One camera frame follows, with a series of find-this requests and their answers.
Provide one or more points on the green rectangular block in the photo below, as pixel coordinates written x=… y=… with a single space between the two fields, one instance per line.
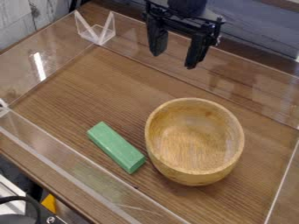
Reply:
x=117 y=147

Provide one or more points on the yellow sticker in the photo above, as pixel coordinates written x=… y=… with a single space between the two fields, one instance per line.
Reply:
x=50 y=203

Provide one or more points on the black device with screw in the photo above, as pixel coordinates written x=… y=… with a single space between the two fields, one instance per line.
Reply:
x=45 y=215

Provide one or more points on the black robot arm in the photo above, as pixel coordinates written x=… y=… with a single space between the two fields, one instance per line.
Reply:
x=185 y=17

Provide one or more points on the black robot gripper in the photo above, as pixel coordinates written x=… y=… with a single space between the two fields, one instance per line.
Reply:
x=185 y=16

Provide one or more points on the clear acrylic corner bracket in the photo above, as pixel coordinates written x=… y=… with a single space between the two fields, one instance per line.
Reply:
x=98 y=34

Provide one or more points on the brown wooden bowl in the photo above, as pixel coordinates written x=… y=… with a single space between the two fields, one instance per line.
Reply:
x=194 y=141

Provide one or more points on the clear acrylic tray wall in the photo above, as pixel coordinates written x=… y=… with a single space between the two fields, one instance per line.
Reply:
x=63 y=84

